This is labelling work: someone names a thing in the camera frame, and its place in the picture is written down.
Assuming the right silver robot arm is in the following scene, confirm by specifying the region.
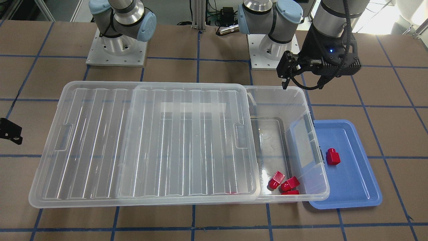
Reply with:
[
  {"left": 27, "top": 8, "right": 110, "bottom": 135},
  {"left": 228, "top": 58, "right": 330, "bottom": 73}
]
[{"left": 89, "top": 0, "right": 156, "bottom": 56}]

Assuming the clear plastic box lid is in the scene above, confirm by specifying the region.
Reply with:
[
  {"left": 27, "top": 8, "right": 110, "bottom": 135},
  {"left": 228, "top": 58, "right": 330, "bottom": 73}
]
[{"left": 28, "top": 81, "right": 261, "bottom": 209}]

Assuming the red block lying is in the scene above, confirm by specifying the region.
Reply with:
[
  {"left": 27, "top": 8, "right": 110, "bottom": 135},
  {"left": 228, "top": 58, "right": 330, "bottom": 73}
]
[{"left": 280, "top": 176, "right": 300, "bottom": 192}]

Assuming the red block upright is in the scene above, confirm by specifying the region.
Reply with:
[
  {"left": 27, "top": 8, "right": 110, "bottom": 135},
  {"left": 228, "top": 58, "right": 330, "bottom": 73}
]
[{"left": 267, "top": 171, "right": 285, "bottom": 190}]

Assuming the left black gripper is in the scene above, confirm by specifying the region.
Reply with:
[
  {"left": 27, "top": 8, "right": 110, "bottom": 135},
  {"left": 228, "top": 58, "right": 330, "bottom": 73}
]
[{"left": 276, "top": 25, "right": 362, "bottom": 90}]

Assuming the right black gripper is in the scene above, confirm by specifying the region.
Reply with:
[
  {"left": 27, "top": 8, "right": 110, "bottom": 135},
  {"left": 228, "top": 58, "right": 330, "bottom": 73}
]
[{"left": 0, "top": 118, "right": 23, "bottom": 145}]

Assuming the blue plastic tray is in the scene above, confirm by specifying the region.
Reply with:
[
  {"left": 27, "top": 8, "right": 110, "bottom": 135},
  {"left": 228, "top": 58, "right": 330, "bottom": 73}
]
[{"left": 289, "top": 119, "right": 383, "bottom": 210}]

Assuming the clear plastic storage box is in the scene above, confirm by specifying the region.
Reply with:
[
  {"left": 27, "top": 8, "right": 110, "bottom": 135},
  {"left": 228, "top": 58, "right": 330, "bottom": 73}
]
[{"left": 245, "top": 86, "right": 330, "bottom": 204}]

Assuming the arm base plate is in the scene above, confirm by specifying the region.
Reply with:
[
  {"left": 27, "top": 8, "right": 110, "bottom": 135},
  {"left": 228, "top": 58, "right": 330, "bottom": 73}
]
[
  {"left": 86, "top": 29, "right": 148, "bottom": 67},
  {"left": 247, "top": 34, "right": 300, "bottom": 71}
]

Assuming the red block at box edge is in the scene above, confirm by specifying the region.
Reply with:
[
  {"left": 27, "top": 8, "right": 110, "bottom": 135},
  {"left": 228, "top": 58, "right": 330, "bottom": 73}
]
[{"left": 281, "top": 190, "right": 300, "bottom": 195}]

